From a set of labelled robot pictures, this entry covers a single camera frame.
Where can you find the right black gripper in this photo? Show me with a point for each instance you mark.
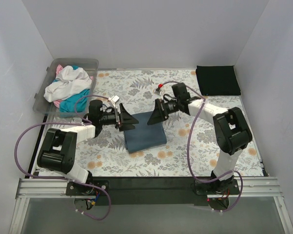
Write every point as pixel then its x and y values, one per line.
pixel 158 110

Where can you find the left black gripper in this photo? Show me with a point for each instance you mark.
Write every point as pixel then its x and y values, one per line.
pixel 120 117

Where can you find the blue grey t shirt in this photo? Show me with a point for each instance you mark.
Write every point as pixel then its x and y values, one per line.
pixel 144 136

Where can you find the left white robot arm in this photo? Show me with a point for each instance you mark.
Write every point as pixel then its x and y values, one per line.
pixel 58 150

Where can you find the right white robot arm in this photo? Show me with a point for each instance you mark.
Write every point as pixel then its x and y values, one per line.
pixel 231 130

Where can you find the floral table mat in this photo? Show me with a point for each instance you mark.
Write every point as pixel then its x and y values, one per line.
pixel 191 146

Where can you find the folded black t shirt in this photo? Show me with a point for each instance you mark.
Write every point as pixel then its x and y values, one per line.
pixel 217 81

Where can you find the clear plastic bin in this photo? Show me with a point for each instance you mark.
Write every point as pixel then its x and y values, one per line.
pixel 41 105

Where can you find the white t shirt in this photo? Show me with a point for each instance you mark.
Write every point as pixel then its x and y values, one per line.
pixel 68 82

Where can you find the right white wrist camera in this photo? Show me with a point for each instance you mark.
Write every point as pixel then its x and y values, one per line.
pixel 158 91

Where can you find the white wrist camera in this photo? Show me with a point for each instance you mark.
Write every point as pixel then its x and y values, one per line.
pixel 113 101
pixel 158 91

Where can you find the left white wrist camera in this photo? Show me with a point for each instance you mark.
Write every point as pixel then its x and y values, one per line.
pixel 113 101

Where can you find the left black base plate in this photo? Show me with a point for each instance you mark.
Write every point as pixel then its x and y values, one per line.
pixel 74 189

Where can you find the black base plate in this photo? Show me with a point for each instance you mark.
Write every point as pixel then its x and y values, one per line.
pixel 74 189
pixel 217 188

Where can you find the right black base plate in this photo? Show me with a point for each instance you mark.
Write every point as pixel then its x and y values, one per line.
pixel 217 188

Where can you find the aluminium frame rail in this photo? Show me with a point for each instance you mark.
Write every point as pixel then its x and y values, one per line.
pixel 137 190

